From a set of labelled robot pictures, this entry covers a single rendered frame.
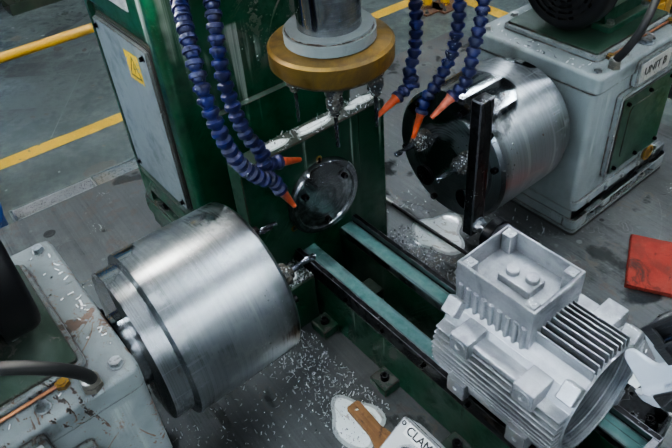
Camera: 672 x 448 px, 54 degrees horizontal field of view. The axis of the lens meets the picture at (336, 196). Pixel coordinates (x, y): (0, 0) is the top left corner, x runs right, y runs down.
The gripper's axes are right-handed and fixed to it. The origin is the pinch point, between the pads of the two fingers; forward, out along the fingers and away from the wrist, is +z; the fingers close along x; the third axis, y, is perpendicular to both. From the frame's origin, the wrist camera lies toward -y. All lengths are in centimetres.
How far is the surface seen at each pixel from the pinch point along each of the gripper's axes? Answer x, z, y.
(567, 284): -7.6, 9.2, 12.3
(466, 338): 2.9, 18.4, 13.9
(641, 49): -62, 20, 35
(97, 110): -32, 251, 204
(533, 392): 2.8, 13.2, 4.9
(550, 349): -2.4, 12.8, 7.4
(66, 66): -38, 281, 256
